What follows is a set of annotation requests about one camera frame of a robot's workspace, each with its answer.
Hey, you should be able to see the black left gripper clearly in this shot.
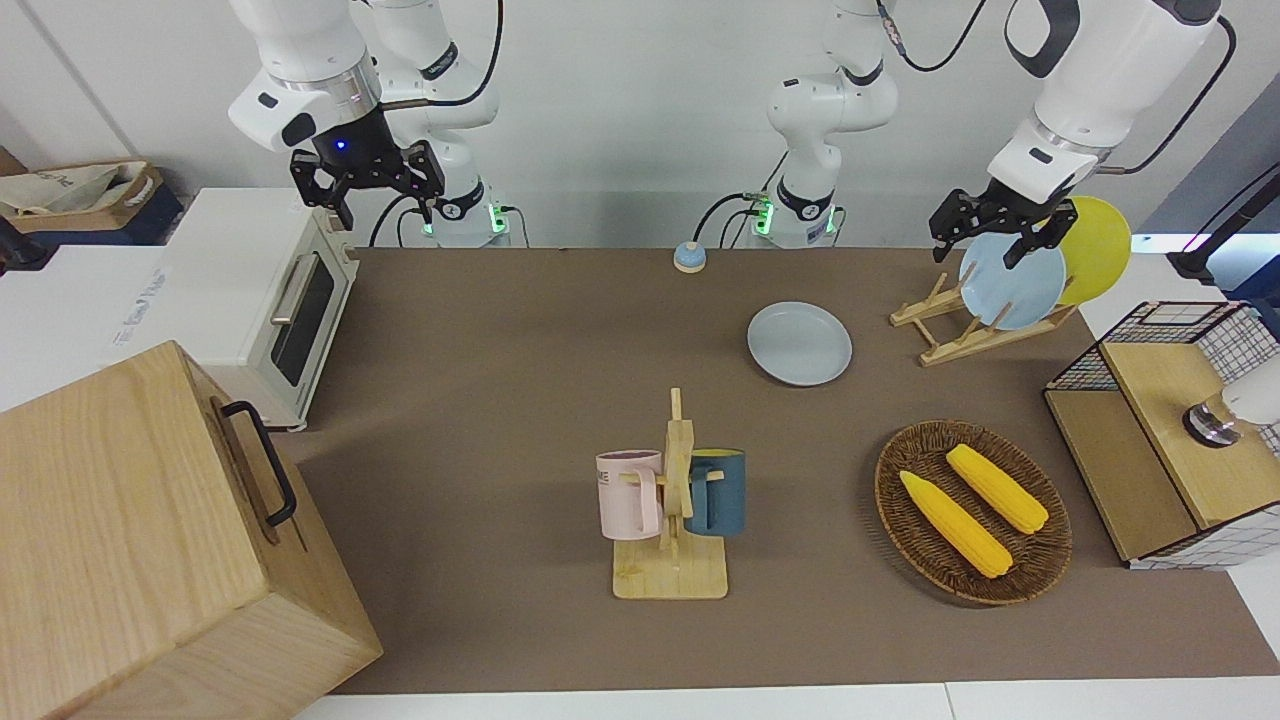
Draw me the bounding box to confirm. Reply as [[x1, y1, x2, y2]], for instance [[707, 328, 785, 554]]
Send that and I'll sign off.
[[930, 180, 1077, 270]]

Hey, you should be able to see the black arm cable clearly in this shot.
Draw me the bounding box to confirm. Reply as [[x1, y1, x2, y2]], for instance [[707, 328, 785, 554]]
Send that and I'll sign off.
[[380, 0, 507, 111], [1098, 14, 1239, 179]]

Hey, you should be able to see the black camera stand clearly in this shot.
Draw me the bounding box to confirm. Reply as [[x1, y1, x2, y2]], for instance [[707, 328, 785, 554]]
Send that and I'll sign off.
[[1164, 164, 1280, 303]]

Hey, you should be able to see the pink mug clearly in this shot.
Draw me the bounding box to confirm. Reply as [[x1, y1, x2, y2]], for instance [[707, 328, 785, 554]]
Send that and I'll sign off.
[[595, 449, 667, 543]]

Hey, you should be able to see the black base power cable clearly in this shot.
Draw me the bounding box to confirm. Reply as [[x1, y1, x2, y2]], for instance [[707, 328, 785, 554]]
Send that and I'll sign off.
[[367, 190, 433, 249], [693, 150, 791, 251]]

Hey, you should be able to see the cardboard box with bag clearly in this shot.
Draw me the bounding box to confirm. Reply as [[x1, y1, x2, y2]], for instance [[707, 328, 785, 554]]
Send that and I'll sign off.
[[0, 159, 167, 237]]

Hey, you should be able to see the yellow corn cob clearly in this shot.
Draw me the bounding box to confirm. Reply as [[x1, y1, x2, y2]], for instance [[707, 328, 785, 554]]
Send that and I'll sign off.
[[898, 469, 1015, 580], [945, 442, 1050, 536]]

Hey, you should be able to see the wooden mug tree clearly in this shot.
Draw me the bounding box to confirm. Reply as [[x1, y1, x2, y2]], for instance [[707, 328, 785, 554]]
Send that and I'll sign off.
[[611, 387, 730, 602]]

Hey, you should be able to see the yellow plate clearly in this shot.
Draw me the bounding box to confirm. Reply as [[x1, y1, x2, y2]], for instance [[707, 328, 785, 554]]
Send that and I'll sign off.
[[1045, 195, 1133, 307]]

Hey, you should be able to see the light blue plate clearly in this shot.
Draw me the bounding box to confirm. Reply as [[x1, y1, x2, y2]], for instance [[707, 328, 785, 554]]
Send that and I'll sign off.
[[958, 231, 1068, 332]]

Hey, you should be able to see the brown table mat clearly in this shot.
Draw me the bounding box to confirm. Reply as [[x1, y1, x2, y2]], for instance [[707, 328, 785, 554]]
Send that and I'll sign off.
[[274, 246, 1280, 697]]

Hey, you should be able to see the wire basket with wooden lid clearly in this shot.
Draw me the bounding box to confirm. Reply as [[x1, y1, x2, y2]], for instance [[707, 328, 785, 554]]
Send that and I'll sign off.
[[1042, 299, 1280, 572]]

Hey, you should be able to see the wooden box with black handle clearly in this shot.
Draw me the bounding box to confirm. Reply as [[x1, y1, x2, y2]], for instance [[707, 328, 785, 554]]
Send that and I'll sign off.
[[0, 339, 385, 720]]

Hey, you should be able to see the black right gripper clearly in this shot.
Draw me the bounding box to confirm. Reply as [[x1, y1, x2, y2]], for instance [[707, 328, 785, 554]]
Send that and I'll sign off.
[[290, 108, 447, 233]]

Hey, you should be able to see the white cylinder bottle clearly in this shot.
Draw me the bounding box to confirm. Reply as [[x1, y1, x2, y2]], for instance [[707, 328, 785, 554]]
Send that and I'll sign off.
[[1182, 354, 1280, 449]]

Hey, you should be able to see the dark blue mug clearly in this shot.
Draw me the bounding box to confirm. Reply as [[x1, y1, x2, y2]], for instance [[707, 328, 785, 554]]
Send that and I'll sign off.
[[684, 447, 748, 539]]

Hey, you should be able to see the dark blue bin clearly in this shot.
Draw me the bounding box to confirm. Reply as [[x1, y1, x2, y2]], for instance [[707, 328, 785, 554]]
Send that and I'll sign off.
[[20, 186, 187, 248]]

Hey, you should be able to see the white toaster oven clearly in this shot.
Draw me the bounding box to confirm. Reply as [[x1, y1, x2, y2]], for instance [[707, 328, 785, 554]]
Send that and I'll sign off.
[[158, 187, 360, 434]]

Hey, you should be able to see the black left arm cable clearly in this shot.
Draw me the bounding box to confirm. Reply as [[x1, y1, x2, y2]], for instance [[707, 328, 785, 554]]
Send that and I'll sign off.
[[1098, 14, 1239, 179]]

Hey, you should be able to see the wooden plate rack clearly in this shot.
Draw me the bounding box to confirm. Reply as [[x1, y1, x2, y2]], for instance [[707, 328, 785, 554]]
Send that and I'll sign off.
[[889, 271, 1080, 368]]

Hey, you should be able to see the round wicker basket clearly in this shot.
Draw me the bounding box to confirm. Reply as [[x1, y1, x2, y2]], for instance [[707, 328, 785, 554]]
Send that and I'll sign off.
[[874, 419, 1074, 607]]

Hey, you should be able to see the white printed box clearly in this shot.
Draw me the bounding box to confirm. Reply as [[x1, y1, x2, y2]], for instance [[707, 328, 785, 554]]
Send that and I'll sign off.
[[0, 244, 177, 413]]

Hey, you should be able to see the gray plate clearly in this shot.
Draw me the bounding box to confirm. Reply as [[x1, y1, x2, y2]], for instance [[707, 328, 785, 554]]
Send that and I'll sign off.
[[747, 301, 854, 388]]

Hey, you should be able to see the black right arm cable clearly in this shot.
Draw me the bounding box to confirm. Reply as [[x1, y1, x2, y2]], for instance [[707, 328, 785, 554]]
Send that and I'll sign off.
[[380, 0, 507, 111]]

